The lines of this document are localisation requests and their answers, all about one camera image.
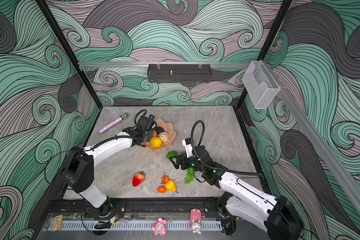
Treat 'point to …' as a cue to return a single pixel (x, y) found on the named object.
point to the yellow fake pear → (170, 185)
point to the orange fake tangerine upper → (165, 179)
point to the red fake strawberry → (138, 178)
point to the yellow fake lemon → (156, 141)
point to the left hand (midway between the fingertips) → (145, 129)
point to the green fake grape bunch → (190, 176)
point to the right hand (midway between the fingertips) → (175, 157)
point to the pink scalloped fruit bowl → (168, 127)
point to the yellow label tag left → (58, 223)
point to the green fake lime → (171, 153)
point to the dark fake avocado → (159, 129)
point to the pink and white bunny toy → (195, 218)
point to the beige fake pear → (164, 136)
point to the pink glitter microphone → (124, 116)
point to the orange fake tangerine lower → (161, 189)
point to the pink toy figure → (159, 227)
